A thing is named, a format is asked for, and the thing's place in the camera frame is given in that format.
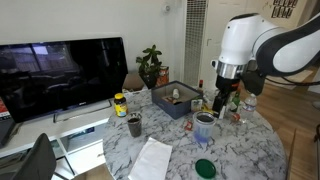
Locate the green potted plant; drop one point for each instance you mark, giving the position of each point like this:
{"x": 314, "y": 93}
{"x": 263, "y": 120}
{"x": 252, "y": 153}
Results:
{"x": 150, "y": 65}

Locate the beige floor rug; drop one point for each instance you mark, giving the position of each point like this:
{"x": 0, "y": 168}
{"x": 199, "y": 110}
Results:
{"x": 305, "y": 76}

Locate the white panel door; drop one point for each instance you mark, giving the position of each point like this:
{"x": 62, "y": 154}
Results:
{"x": 216, "y": 20}

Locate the dark gray flat device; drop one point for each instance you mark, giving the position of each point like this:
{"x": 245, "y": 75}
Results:
{"x": 6, "y": 131}

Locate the small white bottle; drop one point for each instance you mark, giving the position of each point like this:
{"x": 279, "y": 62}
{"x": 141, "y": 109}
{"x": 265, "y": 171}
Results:
{"x": 176, "y": 93}

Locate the white light switch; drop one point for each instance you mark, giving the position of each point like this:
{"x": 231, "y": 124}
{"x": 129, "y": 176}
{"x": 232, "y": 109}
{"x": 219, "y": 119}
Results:
{"x": 209, "y": 42}

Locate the white paper napkin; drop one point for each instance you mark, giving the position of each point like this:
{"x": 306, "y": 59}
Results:
{"x": 150, "y": 161}

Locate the orange cardboard carton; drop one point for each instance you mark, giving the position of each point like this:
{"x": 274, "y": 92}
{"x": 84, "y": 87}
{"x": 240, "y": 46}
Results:
{"x": 163, "y": 76}

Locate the white round wall thermostat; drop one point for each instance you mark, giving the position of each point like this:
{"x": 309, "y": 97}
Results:
{"x": 166, "y": 8}

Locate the green round lid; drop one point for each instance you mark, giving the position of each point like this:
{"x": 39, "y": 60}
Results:
{"x": 205, "y": 169}

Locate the white television stand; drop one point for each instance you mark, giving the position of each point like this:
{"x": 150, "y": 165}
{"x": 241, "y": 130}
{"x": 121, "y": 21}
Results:
{"x": 36, "y": 128}

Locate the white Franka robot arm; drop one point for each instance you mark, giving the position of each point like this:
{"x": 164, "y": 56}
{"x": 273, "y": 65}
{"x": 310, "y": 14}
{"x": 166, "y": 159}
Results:
{"x": 243, "y": 36}

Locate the dark blue flat box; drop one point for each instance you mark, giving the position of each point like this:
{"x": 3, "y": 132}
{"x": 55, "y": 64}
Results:
{"x": 81, "y": 133}

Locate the brown snack packets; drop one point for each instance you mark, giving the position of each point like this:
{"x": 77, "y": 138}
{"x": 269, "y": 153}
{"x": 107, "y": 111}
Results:
{"x": 167, "y": 99}

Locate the dark blue open box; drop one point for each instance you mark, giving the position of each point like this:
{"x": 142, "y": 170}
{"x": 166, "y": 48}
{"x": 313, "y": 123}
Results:
{"x": 170, "y": 110}

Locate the hot sauce bottle red cap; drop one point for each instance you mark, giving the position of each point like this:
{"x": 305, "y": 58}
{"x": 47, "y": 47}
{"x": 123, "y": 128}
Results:
{"x": 201, "y": 87}

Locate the white wall heater grille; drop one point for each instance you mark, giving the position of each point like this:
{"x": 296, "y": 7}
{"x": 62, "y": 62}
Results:
{"x": 195, "y": 40}

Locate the black grid picture frame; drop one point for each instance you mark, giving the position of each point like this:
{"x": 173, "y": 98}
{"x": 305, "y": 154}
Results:
{"x": 284, "y": 8}

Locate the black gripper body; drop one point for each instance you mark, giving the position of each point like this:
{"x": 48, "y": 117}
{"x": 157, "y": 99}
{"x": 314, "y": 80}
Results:
{"x": 226, "y": 87}

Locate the yellow packets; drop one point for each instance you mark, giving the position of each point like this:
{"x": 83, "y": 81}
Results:
{"x": 207, "y": 110}

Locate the brown cardboard box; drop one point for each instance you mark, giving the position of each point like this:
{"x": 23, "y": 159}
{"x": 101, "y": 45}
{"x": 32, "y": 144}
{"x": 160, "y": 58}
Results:
{"x": 133, "y": 82}

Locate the green white sachet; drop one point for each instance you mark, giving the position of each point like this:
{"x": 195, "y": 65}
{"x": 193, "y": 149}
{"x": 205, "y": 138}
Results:
{"x": 196, "y": 105}

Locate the red white book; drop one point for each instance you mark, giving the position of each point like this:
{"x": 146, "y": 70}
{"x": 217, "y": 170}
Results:
{"x": 4, "y": 108}

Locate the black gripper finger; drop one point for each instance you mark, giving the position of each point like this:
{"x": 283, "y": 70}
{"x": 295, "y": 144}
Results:
{"x": 217, "y": 106}

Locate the grey metal tin can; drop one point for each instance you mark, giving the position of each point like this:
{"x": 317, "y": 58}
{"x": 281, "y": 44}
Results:
{"x": 203, "y": 128}

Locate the red ketchup packet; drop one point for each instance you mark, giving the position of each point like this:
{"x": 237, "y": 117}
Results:
{"x": 188, "y": 126}

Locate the yellow lid vitamin bottle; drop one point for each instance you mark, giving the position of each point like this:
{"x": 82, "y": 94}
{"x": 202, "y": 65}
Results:
{"x": 120, "y": 106}

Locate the green glass bottle red cap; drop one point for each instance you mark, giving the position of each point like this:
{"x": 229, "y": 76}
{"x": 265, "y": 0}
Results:
{"x": 236, "y": 101}

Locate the white bottle with blue cap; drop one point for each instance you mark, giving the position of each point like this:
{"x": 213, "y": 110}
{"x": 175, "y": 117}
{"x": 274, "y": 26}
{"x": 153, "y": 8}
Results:
{"x": 225, "y": 113}

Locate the black flat screen television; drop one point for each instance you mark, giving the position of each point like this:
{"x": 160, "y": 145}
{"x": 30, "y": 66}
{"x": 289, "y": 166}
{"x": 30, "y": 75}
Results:
{"x": 60, "y": 76}

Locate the dark plastic cup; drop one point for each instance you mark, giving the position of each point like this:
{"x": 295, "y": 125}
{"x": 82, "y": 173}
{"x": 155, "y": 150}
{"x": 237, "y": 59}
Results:
{"x": 134, "y": 126}

